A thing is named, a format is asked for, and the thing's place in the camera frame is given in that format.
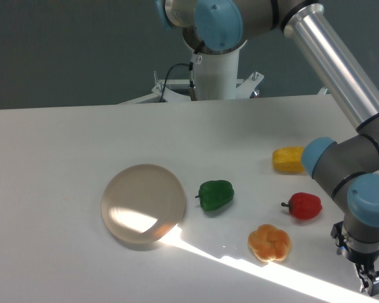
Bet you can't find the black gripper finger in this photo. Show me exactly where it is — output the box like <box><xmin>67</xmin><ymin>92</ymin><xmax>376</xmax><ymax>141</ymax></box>
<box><xmin>355</xmin><ymin>264</ymin><xmax>379</xmax><ymax>296</ymax></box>

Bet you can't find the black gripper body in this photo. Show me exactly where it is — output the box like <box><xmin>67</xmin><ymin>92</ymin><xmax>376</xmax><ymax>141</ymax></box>
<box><xmin>330</xmin><ymin>222</ymin><xmax>379</xmax><ymax>275</ymax></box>

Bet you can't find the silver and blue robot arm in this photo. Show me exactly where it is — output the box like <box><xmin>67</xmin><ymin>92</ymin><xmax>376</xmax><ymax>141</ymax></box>
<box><xmin>155</xmin><ymin>1</ymin><xmax>379</xmax><ymax>296</ymax></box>

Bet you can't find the red bell pepper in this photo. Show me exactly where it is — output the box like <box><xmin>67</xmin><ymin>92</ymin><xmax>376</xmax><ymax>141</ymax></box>
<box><xmin>280</xmin><ymin>193</ymin><xmax>322</xmax><ymax>220</ymax></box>

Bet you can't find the yellow bell pepper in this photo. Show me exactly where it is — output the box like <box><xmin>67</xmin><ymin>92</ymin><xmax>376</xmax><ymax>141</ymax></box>
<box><xmin>272</xmin><ymin>146</ymin><xmax>304</xmax><ymax>174</ymax></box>

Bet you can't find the green bell pepper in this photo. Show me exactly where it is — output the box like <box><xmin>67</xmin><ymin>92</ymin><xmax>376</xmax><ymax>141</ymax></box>
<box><xmin>196</xmin><ymin>180</ymin><xmax>234</xmax><ymax>211</ymax></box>

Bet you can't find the knotted bread roll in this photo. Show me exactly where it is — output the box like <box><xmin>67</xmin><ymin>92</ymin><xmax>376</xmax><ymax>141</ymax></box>
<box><xmin>248</xmin><ymin>224</ymin><xmax>291</xmax><ymax>262</ymax></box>

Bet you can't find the beige round plate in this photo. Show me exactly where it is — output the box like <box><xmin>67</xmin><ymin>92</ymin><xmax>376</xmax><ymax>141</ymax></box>
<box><xmin>100</xmin><ymin>164</ymin><xmax>186</xmax><ymax>246</ymax></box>

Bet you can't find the black cable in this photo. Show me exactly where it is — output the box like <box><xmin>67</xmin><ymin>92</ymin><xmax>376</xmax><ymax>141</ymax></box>
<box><xmin>159</xmin><ymin>40</ymin><xmax>206</xmax><ymax>104</ymax></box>

